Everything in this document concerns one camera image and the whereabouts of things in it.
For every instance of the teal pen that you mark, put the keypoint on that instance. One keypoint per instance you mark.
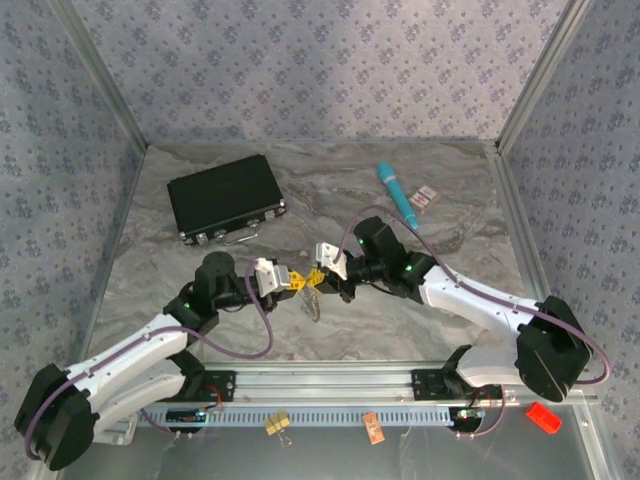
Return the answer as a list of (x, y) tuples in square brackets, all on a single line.
[(397, 195)]

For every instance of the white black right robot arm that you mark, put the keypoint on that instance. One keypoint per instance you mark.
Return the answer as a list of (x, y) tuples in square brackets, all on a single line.
[(475, 305)]

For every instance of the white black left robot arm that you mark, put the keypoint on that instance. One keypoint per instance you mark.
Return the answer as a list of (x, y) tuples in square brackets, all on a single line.
[(130, 350)]

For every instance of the small red white matchbox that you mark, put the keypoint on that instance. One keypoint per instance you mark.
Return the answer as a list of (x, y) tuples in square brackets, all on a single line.
[(423, 198)]

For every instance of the black hard case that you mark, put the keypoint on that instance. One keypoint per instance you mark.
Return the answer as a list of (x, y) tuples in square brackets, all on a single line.
[(225, 197)]

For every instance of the left base circuit board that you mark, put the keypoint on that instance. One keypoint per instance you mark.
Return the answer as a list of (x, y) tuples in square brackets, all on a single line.
[(192, 416)]

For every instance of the base circuit board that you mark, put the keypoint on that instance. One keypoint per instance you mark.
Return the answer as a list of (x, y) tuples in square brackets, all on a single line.
[(467, 416), (192, 416)]

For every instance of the binder clip with tan tags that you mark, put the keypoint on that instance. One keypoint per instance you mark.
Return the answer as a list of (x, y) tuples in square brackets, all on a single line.
[(276, 424)]

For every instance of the orange paper tag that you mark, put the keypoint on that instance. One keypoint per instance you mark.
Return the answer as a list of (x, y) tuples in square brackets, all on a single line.
[(373, 427)]

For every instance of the right base circuit board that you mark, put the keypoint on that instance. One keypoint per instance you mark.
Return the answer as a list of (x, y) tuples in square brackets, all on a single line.
[(467, 416)]

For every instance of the red plastic block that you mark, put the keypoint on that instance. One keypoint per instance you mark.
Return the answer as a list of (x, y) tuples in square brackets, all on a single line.
[(544, 418)]

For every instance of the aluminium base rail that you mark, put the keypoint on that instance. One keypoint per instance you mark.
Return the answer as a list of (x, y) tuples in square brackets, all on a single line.
[(325, 384)]

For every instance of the aluminium table edge rail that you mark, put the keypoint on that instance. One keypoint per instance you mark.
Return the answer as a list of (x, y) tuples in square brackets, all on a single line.
[(525, 235)]

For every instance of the silver metal clamp bracket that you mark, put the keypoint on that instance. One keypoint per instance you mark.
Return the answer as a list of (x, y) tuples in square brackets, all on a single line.
[(120, 431)]

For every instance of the aluminium frame post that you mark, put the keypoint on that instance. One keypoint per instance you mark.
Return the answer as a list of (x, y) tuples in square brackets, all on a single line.
[(545, 70), (100, 72)]

